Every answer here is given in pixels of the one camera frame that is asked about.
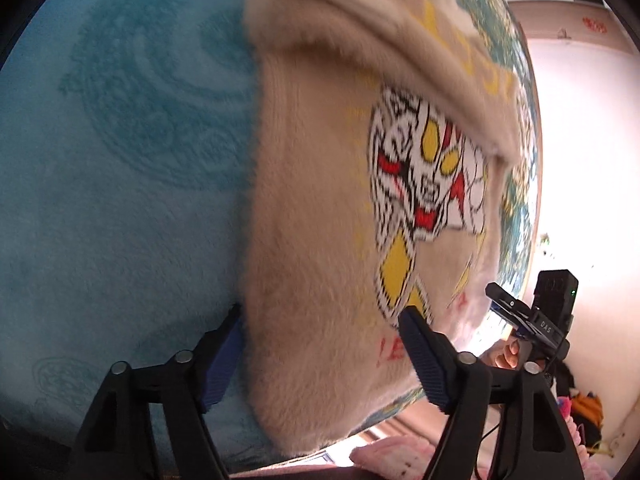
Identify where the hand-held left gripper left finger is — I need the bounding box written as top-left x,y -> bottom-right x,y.
75,302 -> 246,480

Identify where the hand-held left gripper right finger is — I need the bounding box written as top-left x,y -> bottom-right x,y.
398,306 -> 586,480

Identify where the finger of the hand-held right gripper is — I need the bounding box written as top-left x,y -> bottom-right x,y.
485,282 -> 532,325

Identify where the beige fuzzy printed sweater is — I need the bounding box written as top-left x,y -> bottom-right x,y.
235,0 -> 523,458

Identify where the person's right hand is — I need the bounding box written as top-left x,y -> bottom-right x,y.
480,339 -> 525,372

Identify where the orange and black bag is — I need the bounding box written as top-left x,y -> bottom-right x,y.
569,391 -> 607,442

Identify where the pink fuzzy pajama garment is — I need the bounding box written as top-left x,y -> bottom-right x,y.
349,434 -> 451,480

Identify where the teal floral bed blanket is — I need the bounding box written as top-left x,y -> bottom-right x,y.
0,0 -> 547,477

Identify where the cream room door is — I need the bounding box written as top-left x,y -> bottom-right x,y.
507,0 -> 627,57

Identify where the wooden bed side rail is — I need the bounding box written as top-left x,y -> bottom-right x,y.
350,399 -> 453,457

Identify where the black cable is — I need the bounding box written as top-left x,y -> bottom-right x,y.
470,422 -> 502,480

